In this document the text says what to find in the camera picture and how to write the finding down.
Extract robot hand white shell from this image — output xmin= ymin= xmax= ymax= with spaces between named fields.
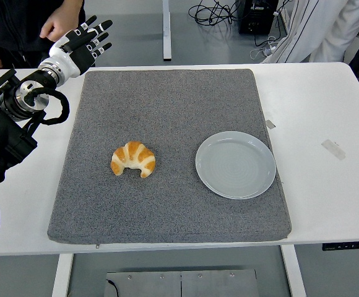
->
xmin=48 ymin=15 xmax=114 ymax=77

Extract croissant bread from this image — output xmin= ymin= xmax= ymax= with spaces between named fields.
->
xmin=110 ymin=140 xmax=156 ymax=178

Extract grey round plate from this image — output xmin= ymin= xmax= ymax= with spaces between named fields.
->
xmin=195 ymin=131 xmax=277 ymax=200

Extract grey metal plate with screws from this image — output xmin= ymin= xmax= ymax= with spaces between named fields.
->
xmin=104 ymin=269 xmax=257 ymax=297

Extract person in dark clothes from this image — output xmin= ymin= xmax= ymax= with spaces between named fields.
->
xmin=0 ymin=0 xmax=87 ymax=72

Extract grey fabric mat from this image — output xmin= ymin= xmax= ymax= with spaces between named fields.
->
xmin=47 ymin=68 xmax=292 ymax=245

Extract white background table leg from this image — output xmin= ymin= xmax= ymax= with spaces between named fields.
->
xmin=162 ymin=0 xmax=172 ymax=61

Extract black computer box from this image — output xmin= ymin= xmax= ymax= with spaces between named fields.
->
xmin=238 ymin=0 xmax=274 ymax=35

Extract person in white clothes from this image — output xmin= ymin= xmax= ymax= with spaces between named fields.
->
xmin=262 ymin=0 xmax=359 ymax=64

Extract large grey tape piece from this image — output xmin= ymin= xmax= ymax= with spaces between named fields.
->
xmin=321 ymin=139 xmax=347 ymax=160

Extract black table control panel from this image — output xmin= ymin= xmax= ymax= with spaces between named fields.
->
xmin=322 ymin=240 xmax=359 ymax=251

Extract tangled black cables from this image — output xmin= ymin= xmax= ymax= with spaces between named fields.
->
xmin=188 ymin=0 xmax=242 ymax=26

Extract white cable with charger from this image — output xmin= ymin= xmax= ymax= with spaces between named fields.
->
xmin=249 ymin=36 xmax=281 ymax=60

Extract thin black cable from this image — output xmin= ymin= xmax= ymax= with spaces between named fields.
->
xmin=105 ymin=279 xmax=119 ymax=297

